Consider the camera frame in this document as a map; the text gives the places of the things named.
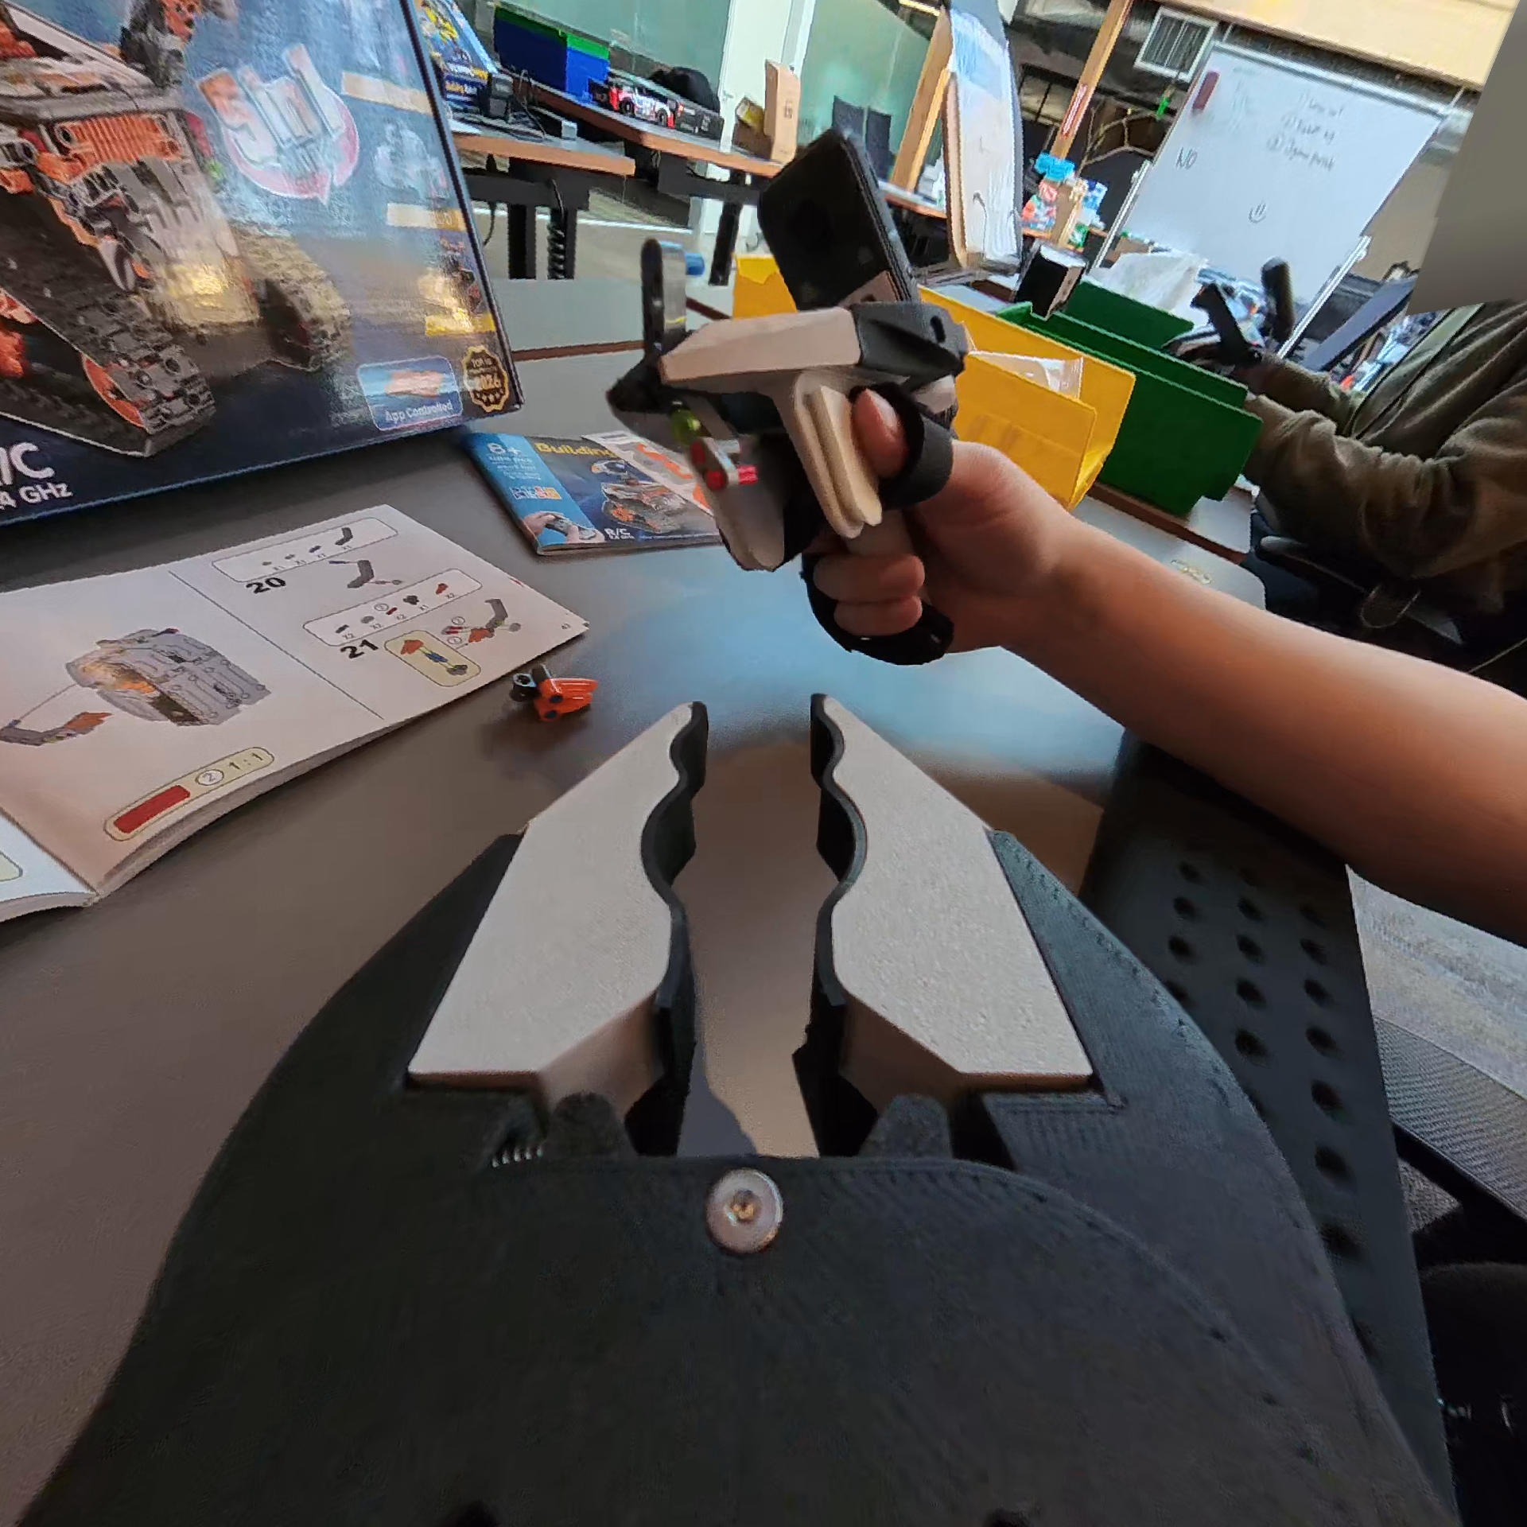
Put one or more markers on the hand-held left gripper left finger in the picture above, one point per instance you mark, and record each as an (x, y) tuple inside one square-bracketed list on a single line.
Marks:
[(560, 955)]

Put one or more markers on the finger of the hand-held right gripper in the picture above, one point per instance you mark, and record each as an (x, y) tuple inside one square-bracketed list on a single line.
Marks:
[(764, 346)]

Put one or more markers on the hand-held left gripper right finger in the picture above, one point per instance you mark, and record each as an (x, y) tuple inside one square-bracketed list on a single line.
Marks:
[(942, 955)]

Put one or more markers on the orange claw piece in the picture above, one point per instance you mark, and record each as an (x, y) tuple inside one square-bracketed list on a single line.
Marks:
[(555, 695)]

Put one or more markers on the person's right forearm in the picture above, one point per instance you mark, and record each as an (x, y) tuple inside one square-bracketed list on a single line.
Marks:
[(1313, 741)]

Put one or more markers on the grey desk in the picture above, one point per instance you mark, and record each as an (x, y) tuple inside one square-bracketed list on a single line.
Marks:
[(298, 931)]

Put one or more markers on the person's right hand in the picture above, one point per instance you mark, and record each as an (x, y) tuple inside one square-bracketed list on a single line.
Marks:
[(978, 550)]

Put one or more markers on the cardboard box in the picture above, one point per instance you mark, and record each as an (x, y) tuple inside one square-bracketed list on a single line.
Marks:
[(769, 113)]

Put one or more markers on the robot sticker sheet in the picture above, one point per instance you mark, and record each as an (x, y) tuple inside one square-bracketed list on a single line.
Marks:
[(651, 461)]

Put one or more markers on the white paper sign board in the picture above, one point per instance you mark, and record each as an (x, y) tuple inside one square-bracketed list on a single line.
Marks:
[(984, 144)]

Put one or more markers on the toy race car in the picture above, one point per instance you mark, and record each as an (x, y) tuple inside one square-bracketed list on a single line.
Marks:
[(651, 106)]

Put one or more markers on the small black box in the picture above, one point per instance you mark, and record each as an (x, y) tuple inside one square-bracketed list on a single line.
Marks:
[(1049, 281)]

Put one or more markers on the blue closed manual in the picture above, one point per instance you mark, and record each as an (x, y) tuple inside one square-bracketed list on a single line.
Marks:
[(560, 501)]

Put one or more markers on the yellow storage bin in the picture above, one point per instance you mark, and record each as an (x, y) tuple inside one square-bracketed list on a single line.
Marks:
[(1026, 442)]

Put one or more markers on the wooden work table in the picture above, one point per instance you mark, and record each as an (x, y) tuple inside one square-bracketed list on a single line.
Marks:
[(537, 150)]

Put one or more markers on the black perforated chair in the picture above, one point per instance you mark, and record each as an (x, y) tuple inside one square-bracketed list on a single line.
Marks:
[(1240, 990)]

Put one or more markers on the stacked blue green bins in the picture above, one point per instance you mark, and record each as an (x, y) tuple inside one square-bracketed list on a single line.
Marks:
[(549, 53)]

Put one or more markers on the white air vent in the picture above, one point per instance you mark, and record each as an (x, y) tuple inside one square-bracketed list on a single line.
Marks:
[(1175, 42)]

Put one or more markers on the green storage bin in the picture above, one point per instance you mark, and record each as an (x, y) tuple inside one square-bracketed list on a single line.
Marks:
[(1169, 442)]

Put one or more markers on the small blue kit box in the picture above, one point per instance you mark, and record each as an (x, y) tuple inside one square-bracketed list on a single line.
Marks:
[(453, 53)]

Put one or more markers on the whiteboard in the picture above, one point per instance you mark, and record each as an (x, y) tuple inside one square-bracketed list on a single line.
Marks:
[(1289, 168)]

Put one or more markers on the open instruction booklet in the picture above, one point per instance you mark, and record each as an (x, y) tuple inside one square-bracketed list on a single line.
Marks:
[(238, 621)]

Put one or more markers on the blue robot kit box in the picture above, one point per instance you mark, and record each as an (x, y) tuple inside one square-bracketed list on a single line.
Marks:
[(238, 239)]

